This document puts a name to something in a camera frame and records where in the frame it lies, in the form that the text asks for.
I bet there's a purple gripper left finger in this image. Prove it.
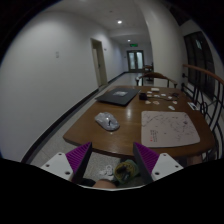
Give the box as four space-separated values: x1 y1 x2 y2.
66 142 92 184

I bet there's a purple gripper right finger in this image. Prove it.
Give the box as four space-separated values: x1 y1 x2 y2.
133 142 159 184

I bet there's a white patterned mouse pad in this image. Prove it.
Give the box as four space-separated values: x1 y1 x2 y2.
141 111 200 148

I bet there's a white computer mouse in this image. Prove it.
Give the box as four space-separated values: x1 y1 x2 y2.
95 112 120 131

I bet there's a yellow green shoe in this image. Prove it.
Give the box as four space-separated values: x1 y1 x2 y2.
114 160 139 184

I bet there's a wooden table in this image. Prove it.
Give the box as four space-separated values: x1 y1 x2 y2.
63 87 215 158

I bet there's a small black box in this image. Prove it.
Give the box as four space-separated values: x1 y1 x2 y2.
139 93 147 100

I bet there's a black closed laptop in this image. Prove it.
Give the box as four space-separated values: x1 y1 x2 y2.
96 87 139 106

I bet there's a white card on table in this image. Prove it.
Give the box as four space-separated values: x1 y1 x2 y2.
151 88 160 92

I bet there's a wooden chair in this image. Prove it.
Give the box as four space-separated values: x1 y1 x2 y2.
135 72 178 88

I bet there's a curved wooden stair railing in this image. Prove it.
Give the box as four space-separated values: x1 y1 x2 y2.
181 64 224 161

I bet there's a glass double door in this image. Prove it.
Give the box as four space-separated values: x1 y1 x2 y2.
127 50 144 72

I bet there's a hallway side doorway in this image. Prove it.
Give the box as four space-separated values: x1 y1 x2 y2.
91 39 107 87

